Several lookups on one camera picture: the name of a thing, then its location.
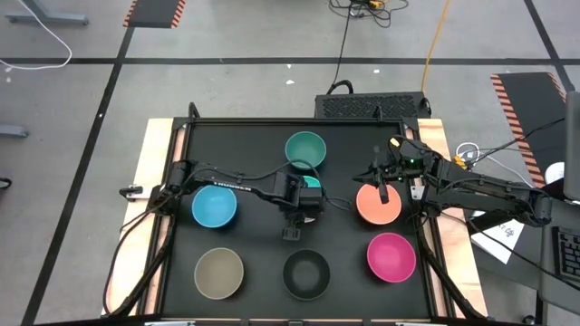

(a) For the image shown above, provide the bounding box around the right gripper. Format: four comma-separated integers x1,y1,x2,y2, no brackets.
353,144,409,206

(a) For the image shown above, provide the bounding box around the pink bowl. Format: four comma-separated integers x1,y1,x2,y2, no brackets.
365,232,418,284

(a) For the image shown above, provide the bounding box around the dark teal bowl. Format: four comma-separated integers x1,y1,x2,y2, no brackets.
284,130,328,170

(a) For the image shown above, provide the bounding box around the beige bowl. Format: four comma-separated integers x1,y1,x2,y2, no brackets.
193,246,246,301

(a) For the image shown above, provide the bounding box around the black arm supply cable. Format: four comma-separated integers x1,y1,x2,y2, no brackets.
101,198,158,316

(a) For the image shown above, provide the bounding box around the blue bowl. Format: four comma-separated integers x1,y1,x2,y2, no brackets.
190,184,238,229

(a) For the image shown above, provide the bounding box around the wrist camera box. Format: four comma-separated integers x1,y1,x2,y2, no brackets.
298,185,325,212
397,139,430,172

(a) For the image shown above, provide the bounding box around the grey monitor panel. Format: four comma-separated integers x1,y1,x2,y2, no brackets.
564,90,580,203

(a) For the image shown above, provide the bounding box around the black floor cable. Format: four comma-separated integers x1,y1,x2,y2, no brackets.
326,6,355,96

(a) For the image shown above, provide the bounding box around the white round object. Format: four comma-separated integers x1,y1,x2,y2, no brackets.
545,161,566,185

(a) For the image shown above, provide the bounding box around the grey desk foot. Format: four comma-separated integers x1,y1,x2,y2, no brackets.
5,0,90,26
0,124,30,139

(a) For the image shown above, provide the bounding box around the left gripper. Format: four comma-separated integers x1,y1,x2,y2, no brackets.
275,201,316,242

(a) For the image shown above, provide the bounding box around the black diagonal bar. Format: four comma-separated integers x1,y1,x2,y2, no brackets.
469,210,513,235

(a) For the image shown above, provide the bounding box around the light wooden board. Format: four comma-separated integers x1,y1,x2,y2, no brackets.
101,118,176,316
416,118,489,318

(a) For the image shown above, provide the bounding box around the black table frame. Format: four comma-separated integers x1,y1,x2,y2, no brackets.
143,116,450,326

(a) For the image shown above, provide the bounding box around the white coiled cable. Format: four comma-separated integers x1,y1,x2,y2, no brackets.
455,141,538,187

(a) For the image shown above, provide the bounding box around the black metal clamp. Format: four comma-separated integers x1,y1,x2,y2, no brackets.
119,184,145,202

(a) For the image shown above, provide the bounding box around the black perforated computer case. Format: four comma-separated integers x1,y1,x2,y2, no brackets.
314,91,432,120

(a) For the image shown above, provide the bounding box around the black keyboard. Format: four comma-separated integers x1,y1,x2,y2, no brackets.
551,225,580,284

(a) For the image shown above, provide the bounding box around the white floor cable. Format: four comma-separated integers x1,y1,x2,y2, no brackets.
0,0,73,72

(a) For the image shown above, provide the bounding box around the black hazard striped floor mat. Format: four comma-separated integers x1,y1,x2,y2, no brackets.
490,72,567,189
122,0,187,29

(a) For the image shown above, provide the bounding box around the grey desk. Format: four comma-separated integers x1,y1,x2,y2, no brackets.
538,197,580,318

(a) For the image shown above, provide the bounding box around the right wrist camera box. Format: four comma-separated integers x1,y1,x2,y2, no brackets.
397,139,430,172

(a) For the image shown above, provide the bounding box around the yellow floor cable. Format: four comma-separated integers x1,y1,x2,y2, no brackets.
420,0,453,93

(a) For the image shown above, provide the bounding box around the black bowl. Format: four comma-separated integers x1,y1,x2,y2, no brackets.
282,248,332,302

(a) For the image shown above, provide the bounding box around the black cable bundle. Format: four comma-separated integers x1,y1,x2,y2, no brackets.
329,0,410,29

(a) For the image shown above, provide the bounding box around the white paper sheet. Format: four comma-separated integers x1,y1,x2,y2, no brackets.
470,216,527,265

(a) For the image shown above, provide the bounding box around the orange bowl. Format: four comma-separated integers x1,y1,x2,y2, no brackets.
355,182,403,226

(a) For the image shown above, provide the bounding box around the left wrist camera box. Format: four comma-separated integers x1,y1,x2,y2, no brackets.
298,185,325,212

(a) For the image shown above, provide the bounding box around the thin black cable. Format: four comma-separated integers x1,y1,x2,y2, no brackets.
470,117,567,165

